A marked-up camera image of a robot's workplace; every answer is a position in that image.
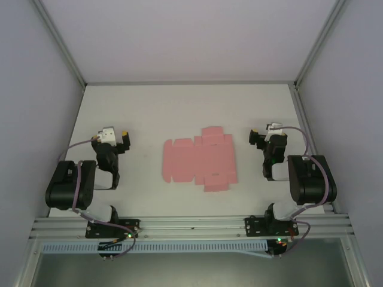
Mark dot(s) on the pink paper box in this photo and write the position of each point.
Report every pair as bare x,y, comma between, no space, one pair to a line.
191,161

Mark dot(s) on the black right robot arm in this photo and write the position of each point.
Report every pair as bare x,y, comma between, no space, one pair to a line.
311,179

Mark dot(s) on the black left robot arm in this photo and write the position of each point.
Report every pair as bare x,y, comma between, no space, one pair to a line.
64,185

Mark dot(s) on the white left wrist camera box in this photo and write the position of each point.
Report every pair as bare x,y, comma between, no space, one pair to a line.
107,134

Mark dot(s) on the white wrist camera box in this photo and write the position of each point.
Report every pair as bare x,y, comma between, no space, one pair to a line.
107,134
274,128

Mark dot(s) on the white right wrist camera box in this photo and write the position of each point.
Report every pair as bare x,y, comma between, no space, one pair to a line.
274,128

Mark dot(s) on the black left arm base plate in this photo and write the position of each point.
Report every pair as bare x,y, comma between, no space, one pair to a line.
125,224

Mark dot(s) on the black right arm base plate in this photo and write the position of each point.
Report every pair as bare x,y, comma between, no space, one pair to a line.
254,225

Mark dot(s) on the thin aluminium wall rail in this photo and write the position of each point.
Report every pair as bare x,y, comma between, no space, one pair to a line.
191,83

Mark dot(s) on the wide aluminium mounting rail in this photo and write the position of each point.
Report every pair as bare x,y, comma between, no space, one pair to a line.
191,224

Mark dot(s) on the aluminium corner post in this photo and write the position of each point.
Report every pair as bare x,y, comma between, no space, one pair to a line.
64,49
317,51

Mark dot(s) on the aluminium frame leg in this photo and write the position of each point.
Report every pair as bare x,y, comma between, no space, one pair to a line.
351,263
28,263

